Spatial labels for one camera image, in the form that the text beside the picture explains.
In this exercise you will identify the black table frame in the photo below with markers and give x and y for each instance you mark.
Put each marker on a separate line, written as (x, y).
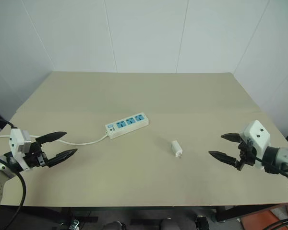
(230, 212)

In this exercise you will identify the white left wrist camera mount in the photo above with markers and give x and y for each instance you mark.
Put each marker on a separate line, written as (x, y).
(16, 140)

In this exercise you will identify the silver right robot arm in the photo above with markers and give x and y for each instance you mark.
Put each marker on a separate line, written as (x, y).
(283, 155)

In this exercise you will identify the dark rounded shape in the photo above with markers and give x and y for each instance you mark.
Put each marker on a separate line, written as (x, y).
(112, 226)

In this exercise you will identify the white power strip blue sockets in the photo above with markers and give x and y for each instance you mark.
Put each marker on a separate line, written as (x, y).
(124, 128)

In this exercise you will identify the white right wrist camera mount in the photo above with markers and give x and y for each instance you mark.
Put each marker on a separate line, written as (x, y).
(258, 135)

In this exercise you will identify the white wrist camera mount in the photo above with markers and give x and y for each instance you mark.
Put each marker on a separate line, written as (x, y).
(16, 140)
(258, 135)

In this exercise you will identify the orange floor mat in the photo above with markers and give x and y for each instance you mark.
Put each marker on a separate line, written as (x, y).
(259, 221)

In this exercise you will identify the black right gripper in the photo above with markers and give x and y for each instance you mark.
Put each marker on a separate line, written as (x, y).
(245, 153)

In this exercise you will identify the white plug adapter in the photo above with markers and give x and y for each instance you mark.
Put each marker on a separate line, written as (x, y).
(176, 148)

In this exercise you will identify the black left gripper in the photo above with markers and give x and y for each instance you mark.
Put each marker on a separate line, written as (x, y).
(34, 159)

